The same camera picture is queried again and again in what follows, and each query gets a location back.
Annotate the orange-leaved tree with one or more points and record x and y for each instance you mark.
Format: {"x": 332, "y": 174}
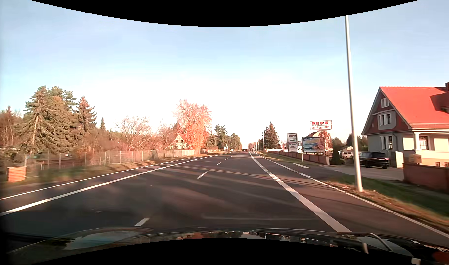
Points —
{"x": 193, "y": 123}

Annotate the cream house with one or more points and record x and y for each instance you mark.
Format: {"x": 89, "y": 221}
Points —
{"x": 178, "y": 142}

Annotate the dark conifer tree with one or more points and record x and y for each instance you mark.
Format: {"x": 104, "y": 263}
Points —
{"x": 271, "y": 137}

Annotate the grey asphalt road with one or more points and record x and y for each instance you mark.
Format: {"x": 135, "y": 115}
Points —
{"x": 224, "y": 191}

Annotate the white sign board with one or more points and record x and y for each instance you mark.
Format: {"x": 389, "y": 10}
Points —
{"x": 292, "y": 142}

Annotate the billboard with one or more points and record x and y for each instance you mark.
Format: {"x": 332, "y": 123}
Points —
{"x": 312, "y": 144}

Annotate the tall white sign on posts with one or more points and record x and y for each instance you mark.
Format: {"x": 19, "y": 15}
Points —
{"x": 321, "y": 125}

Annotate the road markings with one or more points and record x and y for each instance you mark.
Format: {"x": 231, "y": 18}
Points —
{"x": 305, "y": 201}

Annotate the small dark conifer bush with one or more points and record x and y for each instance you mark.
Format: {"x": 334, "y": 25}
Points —
{"x": 335, "y": 156}

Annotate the car's own bonnet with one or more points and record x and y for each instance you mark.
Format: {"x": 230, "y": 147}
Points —
{"x": 224, "y": 248}

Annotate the silver vehicle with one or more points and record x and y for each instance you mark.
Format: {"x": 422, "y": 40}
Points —
{"x": 346, "y": 154}

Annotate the paved driveway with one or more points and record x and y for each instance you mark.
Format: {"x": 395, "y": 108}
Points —
{"x": 364, "y": 171}

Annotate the grass verge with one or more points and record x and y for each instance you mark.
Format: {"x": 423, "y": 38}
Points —
{"x": 80, "y": 172}
{"x": 404, "y": 195}

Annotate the black car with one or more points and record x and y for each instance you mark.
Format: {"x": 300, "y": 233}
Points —
{"x": 374, "y": 159}

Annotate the row of trees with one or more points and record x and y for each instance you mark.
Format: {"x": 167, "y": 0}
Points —
{"x": 51, "y": 121}

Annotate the red-roofed grey house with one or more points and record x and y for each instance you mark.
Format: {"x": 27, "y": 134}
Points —
{"x": 416, "y": 121}

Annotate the brick pillar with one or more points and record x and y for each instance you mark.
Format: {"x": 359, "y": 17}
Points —
{"x": 16, "y": 173}

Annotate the low red wall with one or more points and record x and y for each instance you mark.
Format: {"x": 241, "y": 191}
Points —
{"x": 305, "y": 157}

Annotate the tall grey lamp post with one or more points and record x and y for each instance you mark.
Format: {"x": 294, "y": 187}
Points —
{"x": 353, "y": 110}

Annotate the red brick wall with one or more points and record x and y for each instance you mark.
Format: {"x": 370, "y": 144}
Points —
{"x": 430, "y": 176}

